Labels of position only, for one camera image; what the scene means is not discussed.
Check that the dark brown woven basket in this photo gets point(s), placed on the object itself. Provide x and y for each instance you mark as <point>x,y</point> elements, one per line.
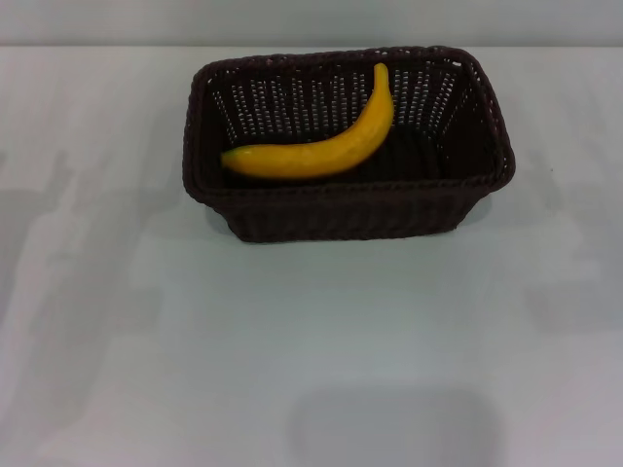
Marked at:
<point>340,204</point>

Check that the yellow banana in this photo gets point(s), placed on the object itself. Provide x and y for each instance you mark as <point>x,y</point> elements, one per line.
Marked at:
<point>316,153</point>

